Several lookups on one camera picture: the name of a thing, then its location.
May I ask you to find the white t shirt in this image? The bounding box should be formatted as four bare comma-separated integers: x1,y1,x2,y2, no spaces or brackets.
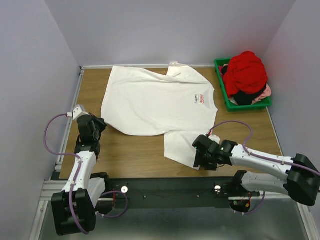
100,63,218,168

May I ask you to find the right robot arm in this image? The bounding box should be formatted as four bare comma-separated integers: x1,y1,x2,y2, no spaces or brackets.
192,135,320,206

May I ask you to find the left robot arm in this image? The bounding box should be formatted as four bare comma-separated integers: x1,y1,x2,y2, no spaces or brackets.
51,113,111,236

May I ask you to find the green plastic bin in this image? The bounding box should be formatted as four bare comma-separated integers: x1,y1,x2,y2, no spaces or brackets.
214,58,273,112

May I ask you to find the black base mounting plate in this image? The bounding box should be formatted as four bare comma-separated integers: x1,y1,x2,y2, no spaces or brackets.
92,176,261,216

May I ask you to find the red t shirt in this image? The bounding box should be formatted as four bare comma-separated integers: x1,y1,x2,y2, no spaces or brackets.
223,51,268,98

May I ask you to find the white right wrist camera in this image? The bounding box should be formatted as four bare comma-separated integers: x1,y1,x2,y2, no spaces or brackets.
206,131,220,144

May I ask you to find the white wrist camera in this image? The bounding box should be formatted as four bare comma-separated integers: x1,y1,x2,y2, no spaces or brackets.
66,104,89,121
206,131,220,144

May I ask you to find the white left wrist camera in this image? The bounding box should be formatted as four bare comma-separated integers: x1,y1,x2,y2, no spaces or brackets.
66,104,89,121

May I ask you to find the aluminium frame rail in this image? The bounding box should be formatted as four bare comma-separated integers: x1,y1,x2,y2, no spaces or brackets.
40,180,114,202

